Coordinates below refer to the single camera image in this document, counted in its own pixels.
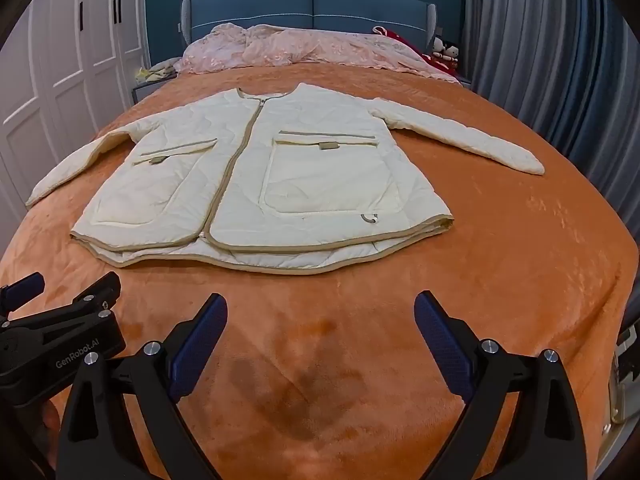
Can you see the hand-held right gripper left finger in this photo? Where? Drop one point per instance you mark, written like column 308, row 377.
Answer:
column 200, row 345

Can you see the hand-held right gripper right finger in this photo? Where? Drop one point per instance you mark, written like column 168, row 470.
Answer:
column 442, row 345

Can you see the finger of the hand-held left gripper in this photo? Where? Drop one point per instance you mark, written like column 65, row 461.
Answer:
column 22, row 287
column 95, row 297

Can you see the cream quilted jacket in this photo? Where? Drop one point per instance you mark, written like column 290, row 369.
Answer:
column 300, row 180

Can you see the orange plush blanket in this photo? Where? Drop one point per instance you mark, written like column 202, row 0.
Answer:
column 500, row 285

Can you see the white furniture piece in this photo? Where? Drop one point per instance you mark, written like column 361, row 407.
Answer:
column 622, row 385

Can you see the white panelled wardrobe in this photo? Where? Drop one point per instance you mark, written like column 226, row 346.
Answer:
column 60, row 85

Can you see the grey nightstand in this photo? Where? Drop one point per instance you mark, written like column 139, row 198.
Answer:
column 147, row 92

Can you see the yellow and white cloth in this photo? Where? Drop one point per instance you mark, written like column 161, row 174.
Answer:
column 157, row 72

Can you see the red cushion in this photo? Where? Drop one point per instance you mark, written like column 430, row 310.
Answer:
column 442, row 67

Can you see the small plush doll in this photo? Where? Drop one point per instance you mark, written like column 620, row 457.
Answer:
column 451, row 52
column 438, row 45

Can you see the red pillow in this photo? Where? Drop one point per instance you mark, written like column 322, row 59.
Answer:
column 397, row 37

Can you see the pink floral quilt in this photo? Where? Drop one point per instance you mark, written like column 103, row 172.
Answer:
column 300, row 45

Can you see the grey curtain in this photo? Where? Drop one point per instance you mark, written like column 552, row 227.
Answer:
column 525, row 35

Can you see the blue upholstered headboard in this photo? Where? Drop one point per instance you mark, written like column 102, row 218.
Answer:
column 350, row 5

